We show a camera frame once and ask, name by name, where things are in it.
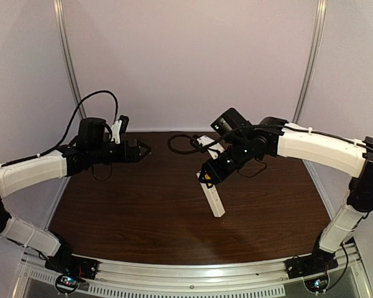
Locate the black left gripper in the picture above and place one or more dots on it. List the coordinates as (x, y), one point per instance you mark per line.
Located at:
(130, 150)

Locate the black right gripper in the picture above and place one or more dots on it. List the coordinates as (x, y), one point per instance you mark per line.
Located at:
(212, 169)

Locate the white remote control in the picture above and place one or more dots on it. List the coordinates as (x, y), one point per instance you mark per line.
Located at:
(213, 199)

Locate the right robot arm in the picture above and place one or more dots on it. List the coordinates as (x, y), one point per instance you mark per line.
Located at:
(239, 142)

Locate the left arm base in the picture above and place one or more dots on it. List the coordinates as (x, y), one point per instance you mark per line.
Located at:
(74, 277)

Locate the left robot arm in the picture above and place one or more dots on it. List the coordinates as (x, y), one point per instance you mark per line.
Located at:
(96, 143)

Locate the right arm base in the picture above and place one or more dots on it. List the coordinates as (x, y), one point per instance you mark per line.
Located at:
(314, 272)

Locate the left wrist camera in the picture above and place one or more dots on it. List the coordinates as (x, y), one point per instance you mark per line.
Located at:
(118, 128)

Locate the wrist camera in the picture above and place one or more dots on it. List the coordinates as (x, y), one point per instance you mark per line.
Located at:
(118, 128)
(199, 142)

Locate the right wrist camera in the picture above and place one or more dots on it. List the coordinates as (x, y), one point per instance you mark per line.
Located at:
(199, 142)

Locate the left aluminium frame post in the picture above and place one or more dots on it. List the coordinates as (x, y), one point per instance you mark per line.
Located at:
(59, 12)

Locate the aluminium frame post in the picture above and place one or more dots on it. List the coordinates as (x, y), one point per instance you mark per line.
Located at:
(314, 49)
(59, 12)

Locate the aluminium front rail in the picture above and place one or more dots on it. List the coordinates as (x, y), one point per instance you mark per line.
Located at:
(255, 279)

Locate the right aluminium frame post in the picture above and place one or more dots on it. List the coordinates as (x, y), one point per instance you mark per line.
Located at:
(314, 49)

